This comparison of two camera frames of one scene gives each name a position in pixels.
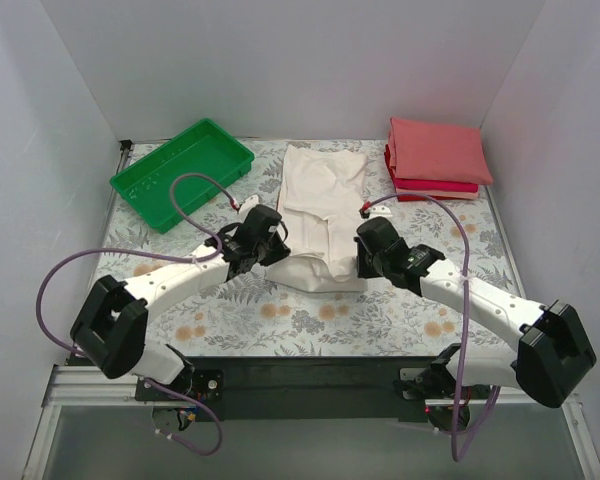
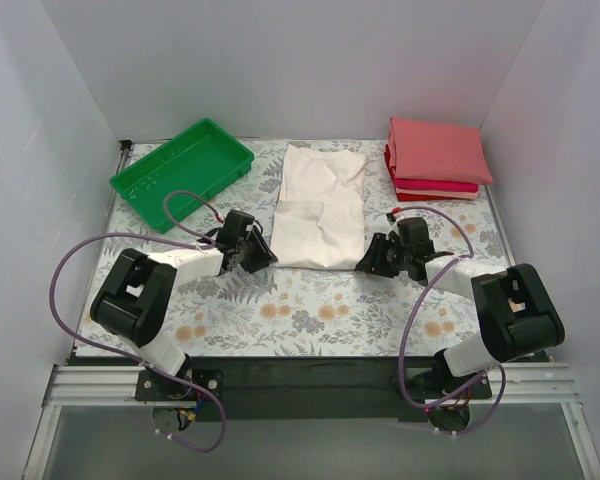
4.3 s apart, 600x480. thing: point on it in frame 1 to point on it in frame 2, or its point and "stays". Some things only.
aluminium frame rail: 66,385 stays
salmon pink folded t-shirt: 427,150 stays
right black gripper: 362,265 to 381,256
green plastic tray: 203,147 stays
